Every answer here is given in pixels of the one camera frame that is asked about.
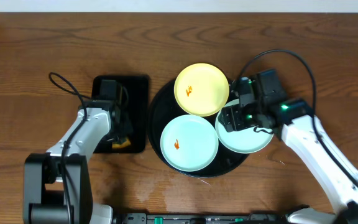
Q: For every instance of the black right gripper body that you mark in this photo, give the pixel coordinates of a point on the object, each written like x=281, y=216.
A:
x=247, y=117

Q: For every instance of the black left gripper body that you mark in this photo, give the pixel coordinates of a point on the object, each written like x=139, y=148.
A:
x=122, y=131

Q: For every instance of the yellow green sponge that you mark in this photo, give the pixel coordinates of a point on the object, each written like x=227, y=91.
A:
x=121, y=144

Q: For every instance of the mint plate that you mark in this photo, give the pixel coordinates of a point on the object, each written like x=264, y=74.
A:
x=246, y=141
x=189, y=143

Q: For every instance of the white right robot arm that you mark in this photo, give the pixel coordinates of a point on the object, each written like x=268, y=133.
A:
x=295, y=124

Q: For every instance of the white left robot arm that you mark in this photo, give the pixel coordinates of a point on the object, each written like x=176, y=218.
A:
x=57, y=186

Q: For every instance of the black rectangular tray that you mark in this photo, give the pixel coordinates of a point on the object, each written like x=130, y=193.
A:
x=135, y=98

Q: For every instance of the black round tray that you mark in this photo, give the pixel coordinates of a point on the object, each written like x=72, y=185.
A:
x=163, y=109

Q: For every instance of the yellow plate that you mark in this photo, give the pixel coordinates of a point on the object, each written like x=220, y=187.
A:
x=201, y=89

